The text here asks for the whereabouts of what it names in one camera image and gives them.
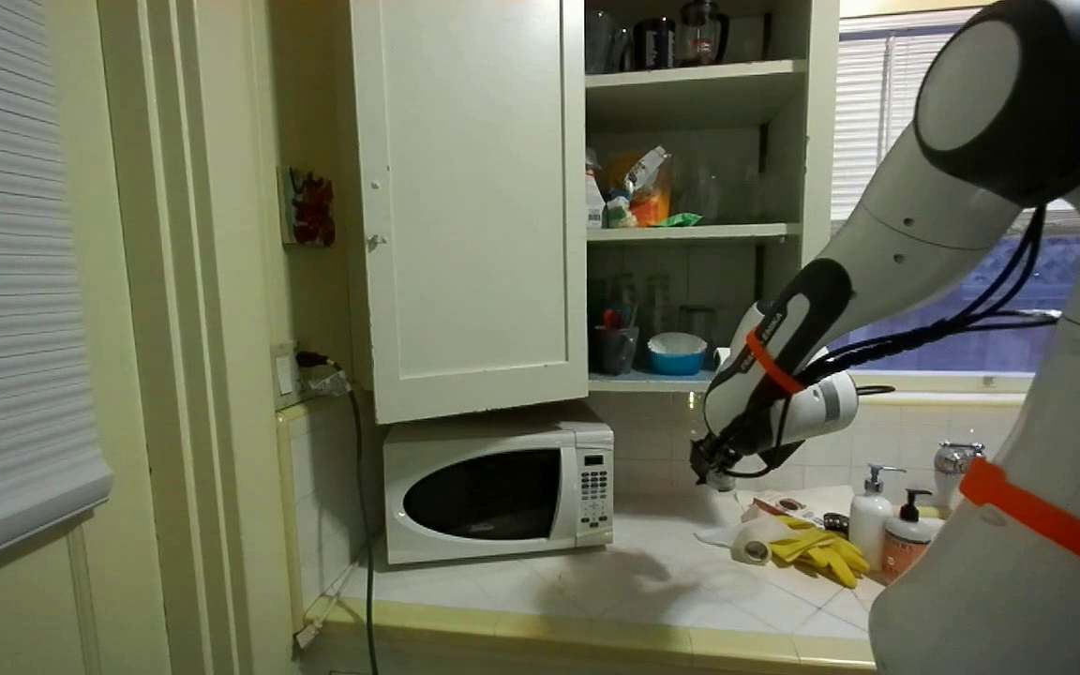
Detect white window blinds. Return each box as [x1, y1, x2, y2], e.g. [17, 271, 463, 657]
[830, 16, 985, 225]

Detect orange packet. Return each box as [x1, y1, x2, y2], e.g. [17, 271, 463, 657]
[632, 182, 677, 232]

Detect chrome top white dispenser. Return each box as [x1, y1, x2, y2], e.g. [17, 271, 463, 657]
[930, 433, 992, 517]

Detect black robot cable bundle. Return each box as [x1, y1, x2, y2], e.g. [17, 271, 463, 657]
[800, 203, 1067, 382]

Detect closed white cabinet door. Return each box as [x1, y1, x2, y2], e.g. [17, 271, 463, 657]
[350, 0, 592, 427]

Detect white door blinds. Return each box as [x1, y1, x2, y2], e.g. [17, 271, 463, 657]
[0, 0, 118, 586]

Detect blue bowl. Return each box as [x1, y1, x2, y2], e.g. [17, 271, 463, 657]
[645, 331, 712, 377]

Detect white microwave oven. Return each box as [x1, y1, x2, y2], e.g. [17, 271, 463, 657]
[379, 415, 618, 570]

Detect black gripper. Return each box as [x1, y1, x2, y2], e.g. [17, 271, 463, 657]
[687, 421, 772, 486]

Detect cream panelled door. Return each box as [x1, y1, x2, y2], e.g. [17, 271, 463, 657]
[0, 0, 179, 675]

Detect black pump lotion bottle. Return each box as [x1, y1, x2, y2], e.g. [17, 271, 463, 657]
[878, 486, 945, 586]

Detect open white cabinet door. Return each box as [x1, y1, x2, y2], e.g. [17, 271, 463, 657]
[800, 0, 843, 273]

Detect small white bottle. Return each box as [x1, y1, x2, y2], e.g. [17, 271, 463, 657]
[580, 165, 613, 232]

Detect dark cup with utensils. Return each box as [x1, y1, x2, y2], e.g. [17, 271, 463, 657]
[588, 303, 643, 377]

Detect red wall decoration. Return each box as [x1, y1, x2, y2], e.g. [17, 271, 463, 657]
[287, 165, 343, 251]

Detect dark glass jar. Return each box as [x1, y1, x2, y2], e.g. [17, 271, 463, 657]
[677, 0, 730, 72]

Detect black power cable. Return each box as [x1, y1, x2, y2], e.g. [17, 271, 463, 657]
[345, 382, 388, 675]

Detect white pump soap bottle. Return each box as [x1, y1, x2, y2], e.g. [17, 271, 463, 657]
[847, 461, 902, 561]

